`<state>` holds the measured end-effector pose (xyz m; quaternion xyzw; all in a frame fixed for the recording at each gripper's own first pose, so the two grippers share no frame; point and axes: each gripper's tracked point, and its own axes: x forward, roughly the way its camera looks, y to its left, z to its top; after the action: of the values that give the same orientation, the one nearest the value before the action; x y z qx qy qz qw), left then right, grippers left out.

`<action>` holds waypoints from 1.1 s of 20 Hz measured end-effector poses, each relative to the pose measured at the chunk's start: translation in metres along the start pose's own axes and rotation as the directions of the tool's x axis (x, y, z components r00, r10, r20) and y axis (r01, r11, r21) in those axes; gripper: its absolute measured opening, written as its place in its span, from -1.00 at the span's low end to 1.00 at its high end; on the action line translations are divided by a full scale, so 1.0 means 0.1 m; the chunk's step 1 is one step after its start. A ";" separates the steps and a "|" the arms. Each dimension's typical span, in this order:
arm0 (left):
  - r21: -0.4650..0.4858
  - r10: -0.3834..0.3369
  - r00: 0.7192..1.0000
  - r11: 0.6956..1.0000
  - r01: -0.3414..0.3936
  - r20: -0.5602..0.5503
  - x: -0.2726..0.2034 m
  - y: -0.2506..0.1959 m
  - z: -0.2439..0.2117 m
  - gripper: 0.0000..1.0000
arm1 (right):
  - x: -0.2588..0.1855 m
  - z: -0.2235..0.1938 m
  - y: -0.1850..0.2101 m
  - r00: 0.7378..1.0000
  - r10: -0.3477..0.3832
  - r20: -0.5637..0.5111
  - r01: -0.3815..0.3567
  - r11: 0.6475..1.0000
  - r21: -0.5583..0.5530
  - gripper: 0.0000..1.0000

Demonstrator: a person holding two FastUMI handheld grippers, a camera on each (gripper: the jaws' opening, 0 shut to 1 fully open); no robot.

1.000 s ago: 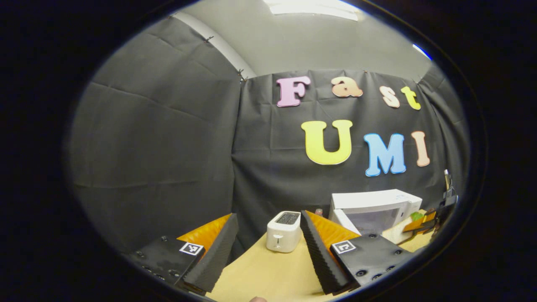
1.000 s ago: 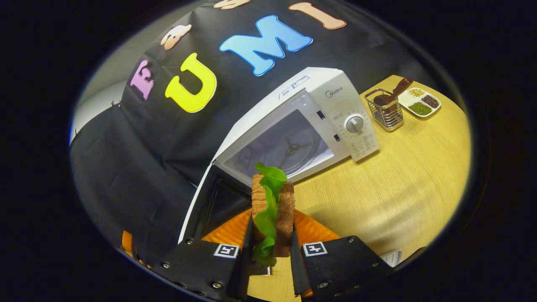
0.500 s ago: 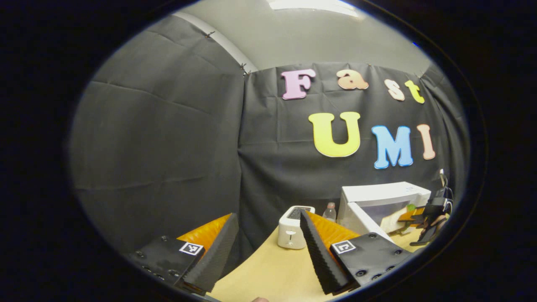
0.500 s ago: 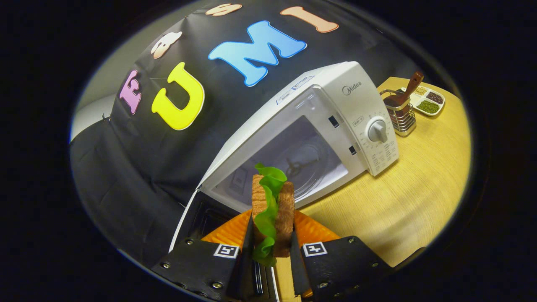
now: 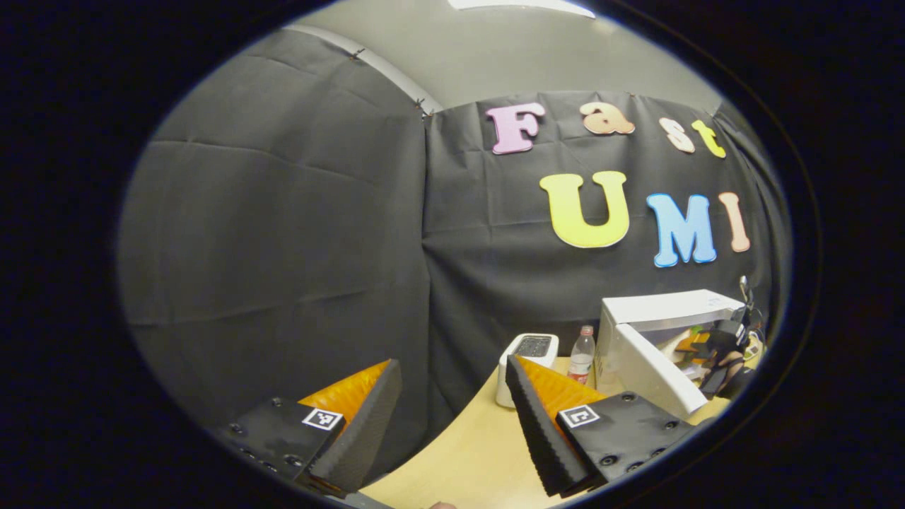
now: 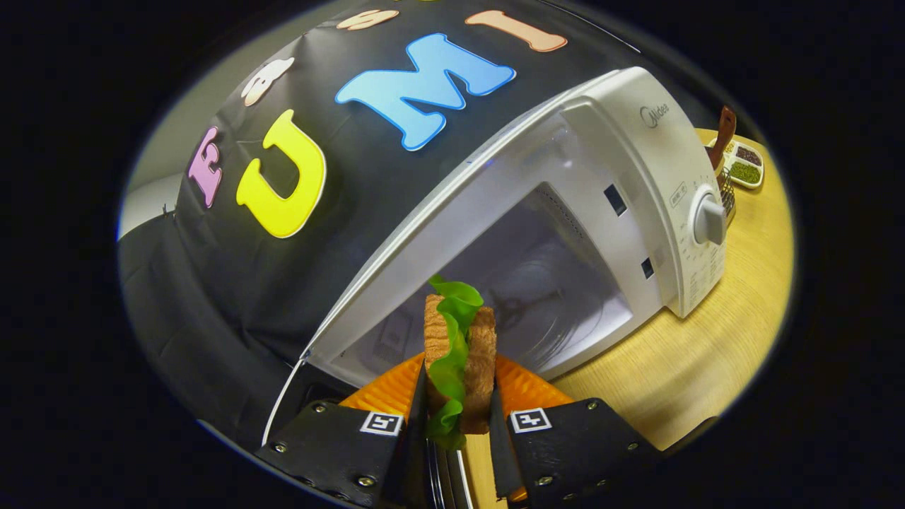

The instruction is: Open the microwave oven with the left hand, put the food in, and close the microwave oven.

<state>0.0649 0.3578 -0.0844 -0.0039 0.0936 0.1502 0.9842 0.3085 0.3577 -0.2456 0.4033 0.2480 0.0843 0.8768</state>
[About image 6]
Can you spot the white microwave oven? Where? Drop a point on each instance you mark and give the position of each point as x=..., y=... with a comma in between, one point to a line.
x=622, y=141

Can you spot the lettuce bread sandwich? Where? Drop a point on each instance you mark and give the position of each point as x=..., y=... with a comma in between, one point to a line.
x=481, y=367

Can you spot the white divided bean dish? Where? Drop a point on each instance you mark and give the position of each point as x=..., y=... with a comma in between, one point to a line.
x=746, y=170

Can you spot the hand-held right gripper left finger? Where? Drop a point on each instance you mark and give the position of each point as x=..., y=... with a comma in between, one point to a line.
x=339, y=452

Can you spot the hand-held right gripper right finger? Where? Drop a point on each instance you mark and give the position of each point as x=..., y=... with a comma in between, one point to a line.
x=573, y=445

